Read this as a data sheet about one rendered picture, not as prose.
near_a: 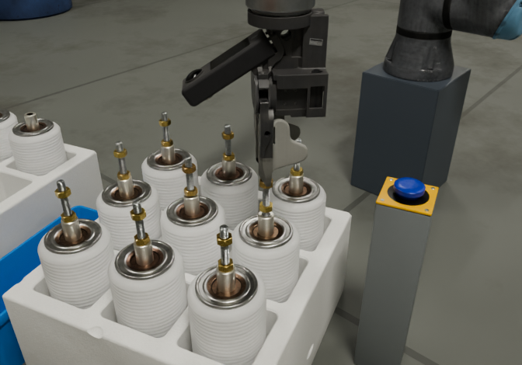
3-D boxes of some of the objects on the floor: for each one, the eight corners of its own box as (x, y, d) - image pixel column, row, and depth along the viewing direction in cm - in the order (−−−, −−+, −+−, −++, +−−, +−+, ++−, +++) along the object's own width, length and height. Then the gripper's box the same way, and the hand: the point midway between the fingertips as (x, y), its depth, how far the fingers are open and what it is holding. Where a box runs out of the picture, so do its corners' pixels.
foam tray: (168, 238, 108) (161, 165, 99) (343, 290, 95) (352, 212, 86) (30, 380, 78) (0, 295, 69) (259, 488, 64) (258, 400, 55)
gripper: (336, 21, 50) (323, 199, 61) (316, -2, 60) (307, 155, 70) (251, 23, 49) (253, 202, 60) (244, -1, 59) (246, 158, 70)
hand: (261, 168), depth 64 cm, fingers open, 3 cm apart
